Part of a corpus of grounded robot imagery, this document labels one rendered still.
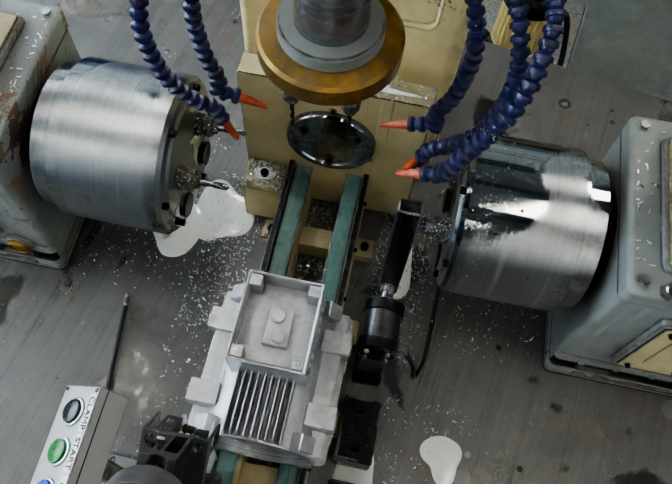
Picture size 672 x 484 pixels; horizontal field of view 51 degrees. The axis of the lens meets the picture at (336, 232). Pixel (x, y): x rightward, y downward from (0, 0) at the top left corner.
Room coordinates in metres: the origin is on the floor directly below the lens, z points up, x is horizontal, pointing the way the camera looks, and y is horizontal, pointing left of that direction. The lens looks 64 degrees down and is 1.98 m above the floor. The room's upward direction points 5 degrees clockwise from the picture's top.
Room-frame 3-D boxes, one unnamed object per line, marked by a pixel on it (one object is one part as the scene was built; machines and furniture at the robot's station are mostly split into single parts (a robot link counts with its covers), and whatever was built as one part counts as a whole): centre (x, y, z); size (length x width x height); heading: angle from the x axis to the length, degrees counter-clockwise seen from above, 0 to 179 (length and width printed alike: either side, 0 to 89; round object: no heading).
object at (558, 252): (0.51, -0.30, 1.04); 0.41 x 0.25 x 0.25; 83
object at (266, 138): (0.70, 0.02, 0.97); 0.30 x 0.11 x 0.34; 83
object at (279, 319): (0.28, 0.06, 1.11); 0.12 x 0.11 x 0.07; 173
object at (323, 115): (0.63, 0.02, 1.01); 0.15 x 0.02 x 0.15; 83
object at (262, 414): (0.24, 0.07, 1.01); 0.20 x 0.19 x 0.19; 173
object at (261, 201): (0.63, 0.14, 0.86); 0.07 x 0.06 x 0.12; 83
